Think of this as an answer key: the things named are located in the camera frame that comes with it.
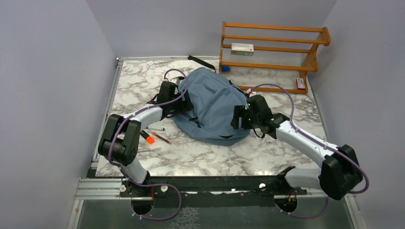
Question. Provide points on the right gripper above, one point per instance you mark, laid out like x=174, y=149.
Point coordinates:
x=240, y=110

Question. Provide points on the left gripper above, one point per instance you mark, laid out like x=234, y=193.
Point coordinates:
x=184, y=105

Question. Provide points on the blue student backpack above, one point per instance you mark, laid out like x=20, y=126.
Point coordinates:
x=214, y=98

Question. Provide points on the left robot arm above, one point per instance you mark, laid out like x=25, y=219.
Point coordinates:
x=119, y=142

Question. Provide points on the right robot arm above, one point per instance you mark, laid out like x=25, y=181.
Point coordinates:
x=338, y=171

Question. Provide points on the blue capped pen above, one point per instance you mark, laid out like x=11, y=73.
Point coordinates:
x=155, y=128

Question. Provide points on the red pen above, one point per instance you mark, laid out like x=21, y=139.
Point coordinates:
x=161, y=138

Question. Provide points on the orange black highlighter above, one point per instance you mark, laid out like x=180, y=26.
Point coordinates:
x=147, y=137

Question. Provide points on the wooden shelf rack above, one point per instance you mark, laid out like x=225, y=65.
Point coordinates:
x=276, y=47

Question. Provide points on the small red white box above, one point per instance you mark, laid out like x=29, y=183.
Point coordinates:
x=300, y=84

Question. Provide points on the small blue object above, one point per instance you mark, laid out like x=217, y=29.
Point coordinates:
x=225, y=68

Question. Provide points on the white box on shelf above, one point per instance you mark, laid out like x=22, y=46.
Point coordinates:
x=242, y=49

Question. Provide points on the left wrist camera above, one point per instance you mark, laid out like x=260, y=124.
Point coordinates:
x=176, y=80

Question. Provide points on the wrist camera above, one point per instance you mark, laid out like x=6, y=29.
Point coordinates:
x=248, y=92
x=176, y=80

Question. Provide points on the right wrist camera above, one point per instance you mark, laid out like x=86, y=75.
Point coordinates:
x=248, y=92

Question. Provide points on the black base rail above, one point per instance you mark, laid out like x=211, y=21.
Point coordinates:
x=200, y=192

